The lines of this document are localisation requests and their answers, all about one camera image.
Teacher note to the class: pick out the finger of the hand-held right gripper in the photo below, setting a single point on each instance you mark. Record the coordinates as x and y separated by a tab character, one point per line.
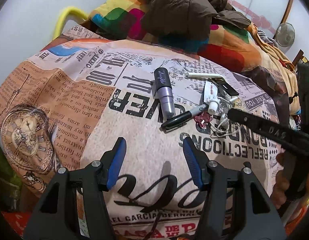
264	128

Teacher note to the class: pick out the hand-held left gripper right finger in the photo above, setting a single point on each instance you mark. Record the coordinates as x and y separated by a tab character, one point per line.
192	162

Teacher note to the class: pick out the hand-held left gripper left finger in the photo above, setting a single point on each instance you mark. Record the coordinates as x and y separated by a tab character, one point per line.
117	162

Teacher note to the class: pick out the black rectangular box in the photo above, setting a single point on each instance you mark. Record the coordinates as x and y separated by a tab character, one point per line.
225	87

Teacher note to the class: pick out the purple cosmetic bottle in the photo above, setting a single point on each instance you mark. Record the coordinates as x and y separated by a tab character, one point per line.
164	92

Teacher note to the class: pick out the person's right hand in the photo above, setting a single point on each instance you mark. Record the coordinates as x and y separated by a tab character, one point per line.
279	190

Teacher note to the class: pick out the newspaper print blanket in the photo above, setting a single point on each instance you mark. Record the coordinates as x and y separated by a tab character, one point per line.
144	142

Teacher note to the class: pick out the black marker pen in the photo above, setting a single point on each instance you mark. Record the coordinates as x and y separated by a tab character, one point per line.
180	118

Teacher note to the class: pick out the small white tube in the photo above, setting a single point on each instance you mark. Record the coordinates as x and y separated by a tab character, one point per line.
213	106

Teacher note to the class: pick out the orange cloth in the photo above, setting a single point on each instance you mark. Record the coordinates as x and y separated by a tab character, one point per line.
272	55

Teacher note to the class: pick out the white cream tube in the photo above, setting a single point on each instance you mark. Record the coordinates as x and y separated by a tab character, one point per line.
209	91

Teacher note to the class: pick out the white fan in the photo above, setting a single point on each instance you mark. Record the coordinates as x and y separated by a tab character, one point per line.
285	33

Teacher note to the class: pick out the white comb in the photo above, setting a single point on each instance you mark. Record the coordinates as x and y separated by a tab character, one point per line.
203	75

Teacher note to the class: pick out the colourful checkered blanket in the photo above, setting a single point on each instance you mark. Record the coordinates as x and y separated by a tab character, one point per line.
229	47

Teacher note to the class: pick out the green leaf print box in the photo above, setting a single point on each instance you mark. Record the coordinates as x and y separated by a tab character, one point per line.
5	175

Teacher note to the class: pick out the red floral cloth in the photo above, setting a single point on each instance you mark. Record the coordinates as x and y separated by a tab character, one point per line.
13	223

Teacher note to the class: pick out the brown jacket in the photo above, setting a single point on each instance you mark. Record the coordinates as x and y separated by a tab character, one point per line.
179	7

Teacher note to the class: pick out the yellow hoop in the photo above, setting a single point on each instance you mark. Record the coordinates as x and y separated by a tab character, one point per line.
69	11

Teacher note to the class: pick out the wooden frame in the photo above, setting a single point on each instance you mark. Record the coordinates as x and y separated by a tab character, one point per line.
289	5

